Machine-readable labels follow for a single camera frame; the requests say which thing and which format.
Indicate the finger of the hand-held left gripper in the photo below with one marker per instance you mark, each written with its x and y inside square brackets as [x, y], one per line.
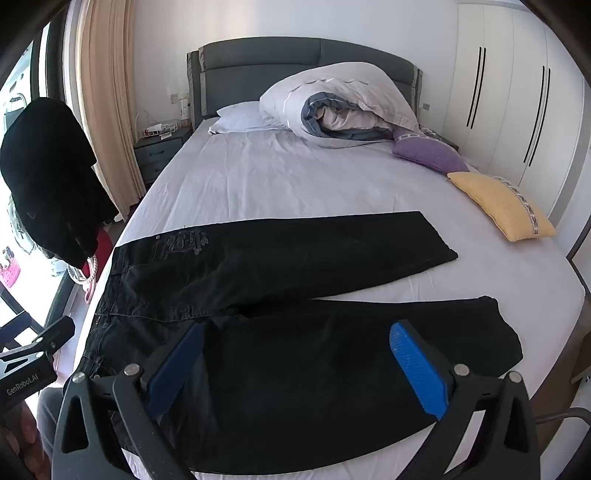
[51, 334]

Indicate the grey padded headboard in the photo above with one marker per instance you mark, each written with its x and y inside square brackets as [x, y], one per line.
[258, 57]

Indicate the bed with white sheet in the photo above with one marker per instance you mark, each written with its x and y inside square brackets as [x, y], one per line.
[277, 184]

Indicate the rolled white grey duvet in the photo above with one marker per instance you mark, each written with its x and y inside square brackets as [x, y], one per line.
[341, 97]

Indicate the black pants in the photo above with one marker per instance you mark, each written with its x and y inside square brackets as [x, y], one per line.
[277, 369]

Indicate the pink basket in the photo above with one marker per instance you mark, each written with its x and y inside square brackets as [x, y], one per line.
[10, 273]

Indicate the pink red bag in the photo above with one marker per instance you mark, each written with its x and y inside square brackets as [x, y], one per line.
[94, 258]

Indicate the yellow cushion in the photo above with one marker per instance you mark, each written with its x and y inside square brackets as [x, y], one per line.
[501, 205]

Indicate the white pillow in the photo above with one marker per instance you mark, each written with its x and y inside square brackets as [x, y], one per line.
[238, 117]

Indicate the purple cushion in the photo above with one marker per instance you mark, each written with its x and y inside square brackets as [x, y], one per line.
[429, 154]

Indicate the black hanging garment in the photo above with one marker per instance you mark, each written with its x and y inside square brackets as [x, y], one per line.
[51, 180]

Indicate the white wardrobe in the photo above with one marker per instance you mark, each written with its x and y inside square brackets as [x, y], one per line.
[517, 92]

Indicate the beige curtain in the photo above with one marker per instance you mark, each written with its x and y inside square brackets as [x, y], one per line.
[108, 92]

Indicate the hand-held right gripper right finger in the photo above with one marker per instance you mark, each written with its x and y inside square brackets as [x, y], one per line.
[418, 374]

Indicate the person's grey trouser leg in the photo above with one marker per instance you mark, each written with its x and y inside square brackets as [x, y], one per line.
[48, 424]

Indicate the white items on nightstand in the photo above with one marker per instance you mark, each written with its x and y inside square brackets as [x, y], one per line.
[157, 130]

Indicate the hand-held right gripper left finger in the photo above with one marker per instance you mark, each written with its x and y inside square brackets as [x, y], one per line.
[178, 364]

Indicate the grey nightstand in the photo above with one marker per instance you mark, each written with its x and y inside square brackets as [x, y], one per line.
[159, 152]

